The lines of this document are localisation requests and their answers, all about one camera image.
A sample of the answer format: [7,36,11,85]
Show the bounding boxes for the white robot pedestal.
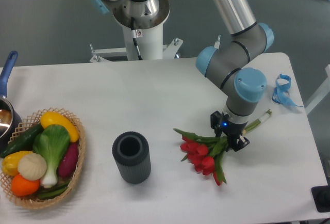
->
[90,24,184,62]

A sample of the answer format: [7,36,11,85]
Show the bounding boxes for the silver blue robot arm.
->
[93,0,274,151]

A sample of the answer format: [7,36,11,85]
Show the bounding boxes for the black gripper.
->
[210,111,250,152]

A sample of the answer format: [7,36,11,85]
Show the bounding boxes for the green bok choy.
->
[33,124,70,188]

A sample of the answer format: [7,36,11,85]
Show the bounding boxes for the dark green cucumber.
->
[1,123,44,158]

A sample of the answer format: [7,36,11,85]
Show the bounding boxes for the black device at edge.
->
[311,185,329,213]

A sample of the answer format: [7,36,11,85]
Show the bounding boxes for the green bean pods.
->
[37,181,69,200]

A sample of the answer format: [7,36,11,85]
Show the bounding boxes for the orange fruit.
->
[10,174,40,197]

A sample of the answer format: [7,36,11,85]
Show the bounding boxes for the cream steamed bun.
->
[18,153,47,181]

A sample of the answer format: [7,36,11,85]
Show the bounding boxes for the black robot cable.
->
[130,17,143,61]

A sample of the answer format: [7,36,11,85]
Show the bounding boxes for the purple sweet potato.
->
[58,143,78,178]

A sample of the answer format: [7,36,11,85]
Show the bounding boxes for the yellow squash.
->
[40,111,80,143]

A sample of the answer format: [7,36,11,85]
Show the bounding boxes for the dark grey ribbed vase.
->
[112,131,152,184]

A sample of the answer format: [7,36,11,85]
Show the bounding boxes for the yellow bell pepper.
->
[2,151,32,177]

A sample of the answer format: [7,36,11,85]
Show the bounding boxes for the white frame post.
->
[305,65,329,115]

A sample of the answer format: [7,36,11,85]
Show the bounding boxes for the red tulip bouquet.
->
[173,109,273,186]

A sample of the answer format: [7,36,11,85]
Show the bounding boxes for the blue handled saucepan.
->
[1,51,21,151]

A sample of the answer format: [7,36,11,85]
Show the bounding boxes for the light blue ribbon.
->
[272,74,303,107]

